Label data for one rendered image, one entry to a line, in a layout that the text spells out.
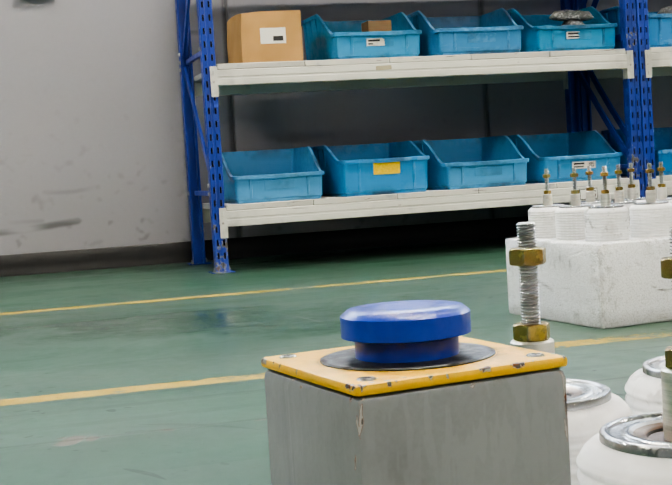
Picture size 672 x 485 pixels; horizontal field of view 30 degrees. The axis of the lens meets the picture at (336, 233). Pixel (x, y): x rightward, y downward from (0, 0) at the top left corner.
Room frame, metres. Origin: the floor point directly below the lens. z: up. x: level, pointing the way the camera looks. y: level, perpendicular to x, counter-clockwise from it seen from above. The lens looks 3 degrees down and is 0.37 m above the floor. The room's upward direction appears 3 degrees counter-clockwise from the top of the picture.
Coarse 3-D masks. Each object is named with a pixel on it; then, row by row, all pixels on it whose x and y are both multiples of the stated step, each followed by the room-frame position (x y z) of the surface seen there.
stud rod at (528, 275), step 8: (520, 224) 0.63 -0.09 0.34; (528, 224) 0.62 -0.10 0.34; (520, 232) 0.63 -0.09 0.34; (528, 232) 0.62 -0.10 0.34; (520, 240) 0.63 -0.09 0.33; (528, 240) 0.62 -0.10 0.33; (536, 240) 0.63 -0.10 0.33; (520, 248) 0.63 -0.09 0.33; (528, 248) 0.62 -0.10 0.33; (520, 272) 0.63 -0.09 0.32; (528, 272) 0.62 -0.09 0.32; (536, 272) 0.63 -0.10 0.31; (520, 280) 0.63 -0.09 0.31; (528, 280) 0.62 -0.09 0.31; (536, 280) 0.63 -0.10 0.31; (528, 288) 0.62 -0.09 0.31; (536, 288) 0.62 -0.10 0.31; (520, 296) 0.63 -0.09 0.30; (528, 296) 0.62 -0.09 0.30; (536, 296) 0.63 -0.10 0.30; (528, 304) 0.62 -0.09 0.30; (536, 304) 0.62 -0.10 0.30; (528, 312) 0.63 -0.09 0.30; (536, 312) 0.62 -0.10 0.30; (528, 320) 0.62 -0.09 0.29; (536, 320) 0.63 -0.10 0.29
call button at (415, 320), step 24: (360, 312) 0.37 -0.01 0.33; (384, 312) 0.37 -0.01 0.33; (408, 312) 0.37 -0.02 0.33; (432, 312) 0.37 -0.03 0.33; (456, 312) 0.37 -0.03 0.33; (360, 336) 0.37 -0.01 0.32; (384, 336) 0.36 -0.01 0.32; (408, 336) 0.36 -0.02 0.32; (432, 336) 0.36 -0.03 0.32; (456, 336) 0.37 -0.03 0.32; (360, 360) 0.38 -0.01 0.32; (384, 360) 0.37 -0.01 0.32; (408, 360) 0.37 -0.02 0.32
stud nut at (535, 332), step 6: (516, 324) 0.63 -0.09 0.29; (522, 324) 0.63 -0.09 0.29; (534, 324) 0.62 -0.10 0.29; (540, 324) 0.62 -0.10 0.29; (546, 324) 0.62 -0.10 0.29; (516, 330) 0.63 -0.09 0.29; (522, 330) 0.62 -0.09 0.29; (528, 330) 0.62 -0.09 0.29; (534, 330) 0.62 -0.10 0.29; (540, 330) 0.62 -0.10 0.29; (546, 330) 0.62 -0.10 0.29; (516, 336) 0.63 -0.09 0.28; (522, 336) 0.62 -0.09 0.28; (528, 336) 0.62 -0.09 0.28; (534, 336) 0.62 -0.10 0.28; (540, 336) 0.62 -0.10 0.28; (546, 336) 0.62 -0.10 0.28
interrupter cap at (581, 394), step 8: (568, 384) 0.64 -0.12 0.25; (576, 384) 0.65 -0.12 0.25; (584, 384) 0.64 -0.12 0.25; (592, 384) 0.64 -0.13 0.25; (600, 384) 0.63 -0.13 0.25; (568, 392) 0.63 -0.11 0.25; (576, 392) 0.63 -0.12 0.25; (584, 392) 0.62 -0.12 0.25; (592, 392) 0.62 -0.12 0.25; (600, 392) 0.62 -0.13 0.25; (608, 392) 0.61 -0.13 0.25; (568, 400) 0.60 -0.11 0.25; (576, 400) 0.60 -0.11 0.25; (584, 400) 0.60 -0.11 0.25; (592, 400) 0.60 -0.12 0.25; (600, 400) 0.60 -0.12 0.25; (608, 400) 0.61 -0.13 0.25; (568, 408) 0.59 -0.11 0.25; (576, 408) 0.59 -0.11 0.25; (584, 408) 0.60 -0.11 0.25
